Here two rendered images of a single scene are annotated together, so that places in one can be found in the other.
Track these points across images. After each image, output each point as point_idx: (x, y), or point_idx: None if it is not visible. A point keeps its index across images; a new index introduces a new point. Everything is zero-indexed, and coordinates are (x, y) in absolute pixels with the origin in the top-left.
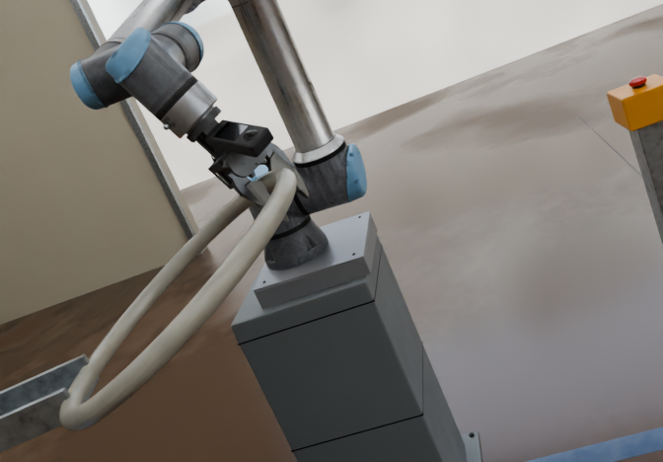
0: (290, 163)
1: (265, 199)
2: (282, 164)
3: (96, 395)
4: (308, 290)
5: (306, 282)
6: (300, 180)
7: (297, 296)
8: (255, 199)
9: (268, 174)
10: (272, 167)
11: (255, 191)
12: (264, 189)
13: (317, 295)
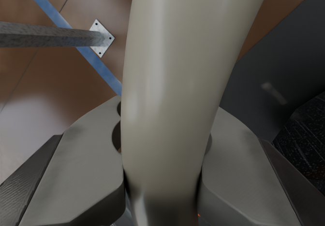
0: (49, 145)
1: (234, 136)
2: (68, 162)
3: None
4: (125, 219)
5: (121, 224)
6: (95, 108)
7: (132, 225)
8: (278, 160)
9: (188, 127)
10: (107, 185)
11: (261, 179)
12: (213, 157)
13: (126, 210)
